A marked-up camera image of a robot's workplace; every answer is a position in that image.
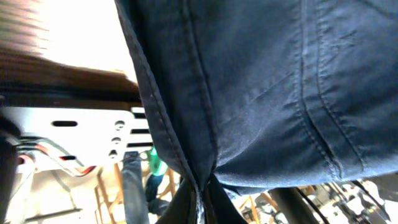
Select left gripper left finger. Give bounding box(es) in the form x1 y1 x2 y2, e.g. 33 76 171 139
156 179 198 224

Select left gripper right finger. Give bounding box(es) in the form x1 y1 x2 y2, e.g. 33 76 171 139
203 174 247 224

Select navy blue shorts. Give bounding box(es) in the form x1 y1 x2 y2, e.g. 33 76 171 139
116 0 397 194

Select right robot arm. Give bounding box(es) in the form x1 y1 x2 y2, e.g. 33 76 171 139
269 187 330 224

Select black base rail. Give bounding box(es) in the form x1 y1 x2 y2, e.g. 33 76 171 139
1 107 153 170

